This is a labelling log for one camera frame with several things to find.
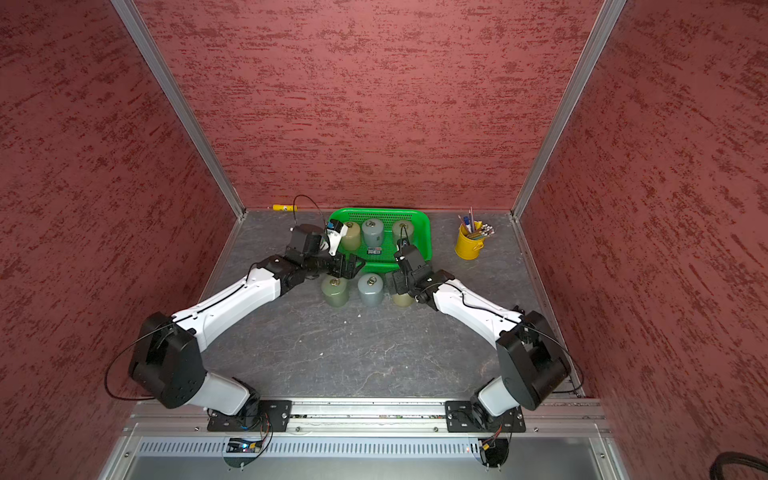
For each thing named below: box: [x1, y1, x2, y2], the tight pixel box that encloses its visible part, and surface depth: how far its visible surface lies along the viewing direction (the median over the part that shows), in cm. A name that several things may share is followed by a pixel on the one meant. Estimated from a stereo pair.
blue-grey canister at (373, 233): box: [362, 218, 384, 248], surface depth 107 cm
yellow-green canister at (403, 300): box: [392, 293, 415, 307], surface depth 96 cm
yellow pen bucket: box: [454, 223, 486, 261], surface depth 103 cm
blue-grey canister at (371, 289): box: [358, 273, 384, 308], surface depth 91 cm
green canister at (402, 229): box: [392, 220, 414, 244], surface depth 106 cm
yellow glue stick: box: [272, 204, 299, 212], surface depth 124 cm
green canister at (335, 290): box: [321, 275, 349, 308], surface depth 92 cm
